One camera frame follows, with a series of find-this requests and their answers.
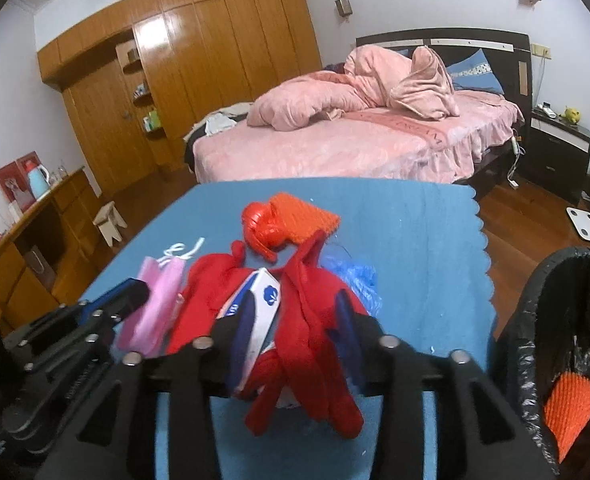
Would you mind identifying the dark nightstand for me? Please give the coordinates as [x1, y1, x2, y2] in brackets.
[517, 107, 590, 206]

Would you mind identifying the wooden dresser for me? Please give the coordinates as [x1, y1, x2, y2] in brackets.
[0, 165, 122, 337]

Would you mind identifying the wooden wardrobe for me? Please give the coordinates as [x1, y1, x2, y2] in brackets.
[36, 0, 324, 201]

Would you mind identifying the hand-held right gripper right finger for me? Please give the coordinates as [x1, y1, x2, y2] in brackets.
[335, 292, 562, 480]

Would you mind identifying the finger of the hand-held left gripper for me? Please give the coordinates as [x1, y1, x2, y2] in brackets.
[2, 312, 126, 378]
[30, 279, 152, 335]

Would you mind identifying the red plastic bag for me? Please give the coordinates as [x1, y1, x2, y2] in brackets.
[240, 200, 297, 262]

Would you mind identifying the light blue thermos jug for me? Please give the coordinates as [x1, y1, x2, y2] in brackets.
[22, 159, 51, 202]

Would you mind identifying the blue pillow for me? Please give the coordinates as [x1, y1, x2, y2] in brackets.
[445, 48, 506, 96]

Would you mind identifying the pile of clothes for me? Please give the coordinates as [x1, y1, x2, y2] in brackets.
[185, 102, 256, 142]

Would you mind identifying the white bathroom scale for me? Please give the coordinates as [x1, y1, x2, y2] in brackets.
[566, 206, 590, 246]

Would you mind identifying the grey paper bag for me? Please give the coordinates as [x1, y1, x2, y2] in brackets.
[24, 244, 59, 289]

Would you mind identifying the pink sock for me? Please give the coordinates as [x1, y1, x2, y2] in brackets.
[114, 236, 207, 357]

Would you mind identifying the blue table cover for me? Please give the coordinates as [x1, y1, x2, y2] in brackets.
[78, 179, 499, 480]

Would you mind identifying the black lined trash bin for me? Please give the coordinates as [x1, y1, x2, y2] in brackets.
[494, 245, 590, 480]

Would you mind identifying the blue plastic bag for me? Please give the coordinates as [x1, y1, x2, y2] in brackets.
[320, 251, 384, 319]

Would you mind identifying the white and blue carton box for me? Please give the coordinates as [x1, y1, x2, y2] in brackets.
[215, 267, 282, 397]

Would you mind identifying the white wooden stool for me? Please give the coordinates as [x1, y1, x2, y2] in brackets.
[92, 200, 128, 247]

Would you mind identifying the white power strip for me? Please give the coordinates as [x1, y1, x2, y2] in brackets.
[506, 135, 525, 190]

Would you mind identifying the pink duvet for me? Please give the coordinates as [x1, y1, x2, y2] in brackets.
[246, 45, 462, 134]

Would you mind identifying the bed with dark headboard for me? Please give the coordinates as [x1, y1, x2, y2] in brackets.
[184, 27, 534, 199]

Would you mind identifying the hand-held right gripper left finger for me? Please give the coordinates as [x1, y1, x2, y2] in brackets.
[35, 296, 263, 480]

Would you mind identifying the red gift box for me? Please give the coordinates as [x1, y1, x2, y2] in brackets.
[0, 151, 44, 211]

